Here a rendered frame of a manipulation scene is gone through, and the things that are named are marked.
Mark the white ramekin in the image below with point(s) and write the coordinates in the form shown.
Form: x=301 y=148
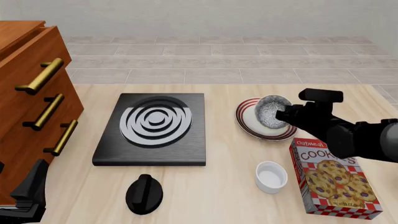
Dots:
x=270 y=177

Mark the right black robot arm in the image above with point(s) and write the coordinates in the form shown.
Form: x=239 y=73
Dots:
x=360 y=140

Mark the oatmeal cookies box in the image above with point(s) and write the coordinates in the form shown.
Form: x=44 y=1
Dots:
x=335 y=182

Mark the flat black stove plate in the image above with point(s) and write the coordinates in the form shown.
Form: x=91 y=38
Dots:
x=112 y=149

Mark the black patterned bowl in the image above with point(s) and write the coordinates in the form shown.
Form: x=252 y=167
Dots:
x=267 y=112

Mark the white plate with red rings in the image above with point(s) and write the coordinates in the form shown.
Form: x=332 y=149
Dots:
x=248 y=119

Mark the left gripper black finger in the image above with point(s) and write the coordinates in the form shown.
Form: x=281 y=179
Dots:
x=1 y=167
x=32 y=184

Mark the round black stove knob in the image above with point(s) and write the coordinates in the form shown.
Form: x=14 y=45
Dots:
x=144 y=196

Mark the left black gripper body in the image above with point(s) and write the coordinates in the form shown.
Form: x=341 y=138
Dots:
x=21 y=213

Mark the wooden drawer with raised front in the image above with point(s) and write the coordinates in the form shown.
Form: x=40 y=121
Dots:
x=18 y=70

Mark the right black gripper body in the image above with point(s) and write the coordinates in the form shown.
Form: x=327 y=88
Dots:
x=314 y=116

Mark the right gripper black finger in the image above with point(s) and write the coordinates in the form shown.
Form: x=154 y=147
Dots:
x=284 y=116

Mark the wooden cabinet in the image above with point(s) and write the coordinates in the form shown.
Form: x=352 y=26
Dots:
x=18 y=35

